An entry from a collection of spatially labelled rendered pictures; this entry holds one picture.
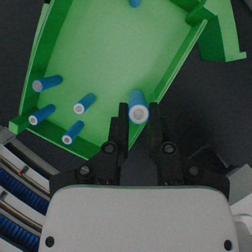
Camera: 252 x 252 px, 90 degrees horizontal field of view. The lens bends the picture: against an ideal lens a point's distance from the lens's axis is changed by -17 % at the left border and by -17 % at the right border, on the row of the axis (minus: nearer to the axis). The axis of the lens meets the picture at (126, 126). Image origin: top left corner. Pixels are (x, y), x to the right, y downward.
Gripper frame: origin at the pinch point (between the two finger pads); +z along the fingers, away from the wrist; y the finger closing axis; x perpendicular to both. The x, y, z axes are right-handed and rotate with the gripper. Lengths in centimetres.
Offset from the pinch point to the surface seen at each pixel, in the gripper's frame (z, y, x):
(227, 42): 37.1, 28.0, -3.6
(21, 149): 31, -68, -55
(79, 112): 7.2, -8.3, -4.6
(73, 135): 6.3, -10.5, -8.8
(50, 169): 26, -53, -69
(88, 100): 10.0, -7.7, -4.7
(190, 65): 52, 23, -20
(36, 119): 6.8, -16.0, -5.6
